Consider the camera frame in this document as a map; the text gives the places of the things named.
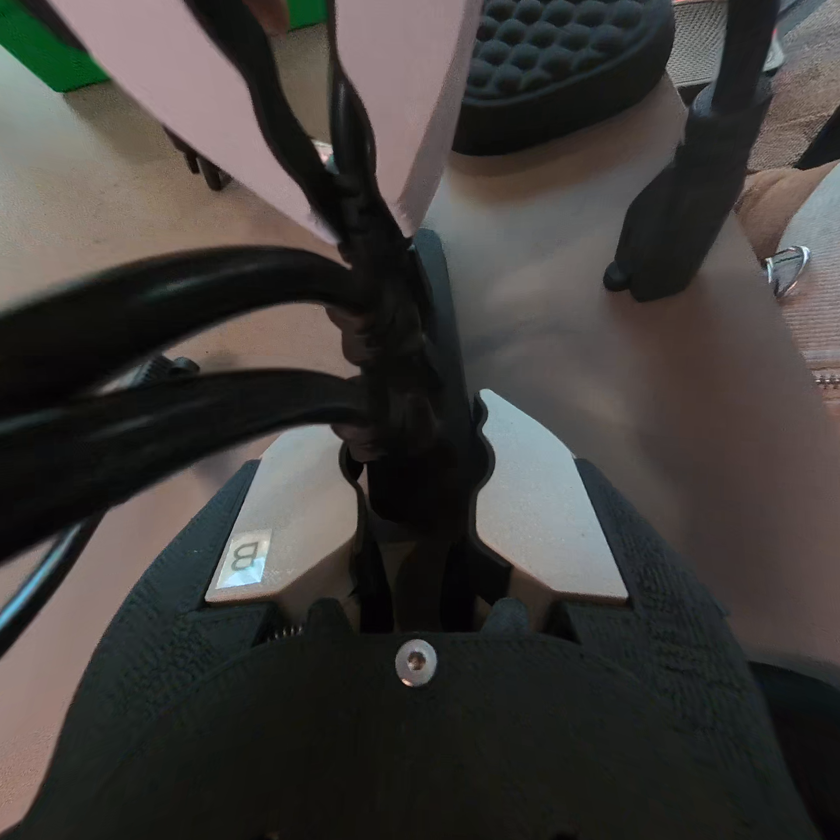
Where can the grey mesh panel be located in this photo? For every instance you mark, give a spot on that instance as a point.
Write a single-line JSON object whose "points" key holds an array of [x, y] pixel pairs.
{"points": [[695, 46]]}

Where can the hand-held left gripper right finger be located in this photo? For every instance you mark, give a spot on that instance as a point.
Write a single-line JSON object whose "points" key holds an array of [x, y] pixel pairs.
{"points": [[544, 512]]}

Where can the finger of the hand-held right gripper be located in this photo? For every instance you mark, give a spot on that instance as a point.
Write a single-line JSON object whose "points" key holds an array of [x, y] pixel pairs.
{"points": [[164, 79], [413, 79]]}

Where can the person's right hand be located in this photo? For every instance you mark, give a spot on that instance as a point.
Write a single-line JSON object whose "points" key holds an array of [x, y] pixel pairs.
{"points": [[270, 13]]}

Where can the green box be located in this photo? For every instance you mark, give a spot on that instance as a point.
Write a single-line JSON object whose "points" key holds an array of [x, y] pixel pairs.
{"points": [[46, 46]]}

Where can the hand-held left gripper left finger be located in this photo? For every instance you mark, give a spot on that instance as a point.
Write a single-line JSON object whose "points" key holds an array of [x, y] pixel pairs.
{"points": [[295, 518]]}

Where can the black power strip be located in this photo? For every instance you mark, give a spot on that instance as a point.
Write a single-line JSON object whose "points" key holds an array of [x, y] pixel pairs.
{"points": [[446, 341]]}

